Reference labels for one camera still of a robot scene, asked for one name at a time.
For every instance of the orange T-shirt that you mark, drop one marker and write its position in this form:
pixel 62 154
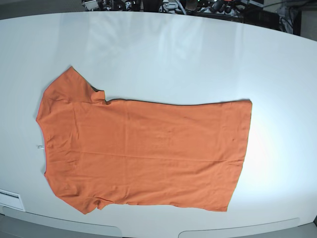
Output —
pixel 101 152

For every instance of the white power strip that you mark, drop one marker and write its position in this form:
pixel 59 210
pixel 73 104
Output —
pixel 203 6

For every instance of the white label on table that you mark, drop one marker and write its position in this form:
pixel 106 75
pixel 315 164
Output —
pixel 11 200

